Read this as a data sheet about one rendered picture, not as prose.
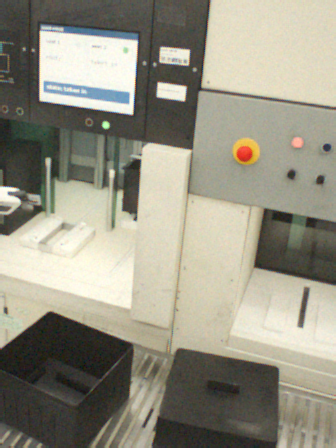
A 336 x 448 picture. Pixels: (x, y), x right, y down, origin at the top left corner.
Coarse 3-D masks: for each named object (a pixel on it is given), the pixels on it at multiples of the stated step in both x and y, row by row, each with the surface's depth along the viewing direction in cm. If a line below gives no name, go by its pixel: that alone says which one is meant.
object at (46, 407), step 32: (64, 320) 155; (0, 352) 139; (32, 352) 153; (64, 352) 159; (96, 352) 152; (128, 352) 142; (0, 384) 134; (32, 384) 151; (64, 384) 152; (96, 384) 130; (128, 384) 148; (0, 416) 138; (32, 416) 132; (64, 416) 126; (96, 416) 134
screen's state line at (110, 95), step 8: (48, 88) 154; (56, 88) 153; (64, 88) 152; (72, 88) 152; (80, 88) 151; (88, 88) 150; (96, 88) 149; (104, 88) 148; (80, 96) 152; (88, 96) 151; (96, 96) 150; (104, 96) 149; (112, 96) 148; (120, 96) 147; (128, 96) 146
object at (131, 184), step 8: (136, 160) 224; (128, 168) 214; (136, 168) 226; (128, 176) 214; (136, 176) 212; (128, 184) 215; (136, 184) 214; (128, 192) 216; (136, 192) 215; (128, 200) 217; (136, 200) 216; (128, 208) 219; (136, 208) 217; (136, 216) 223
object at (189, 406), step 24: (192, 360) 151; (216, 360) 152; (240, 360) 152; (168, 384) 142; (192, 384) 142; (216, 384) 140; (240, 384) 143; (264, 384) 143; (168, 408) 134; (192, 408) 134; (216, 408) 134; (240, 408) 135; (264, 408) 135; (168, 432) 132; (192, 432) 130; (216, 432) 128; (240, 432) 128; (264, 432) 128
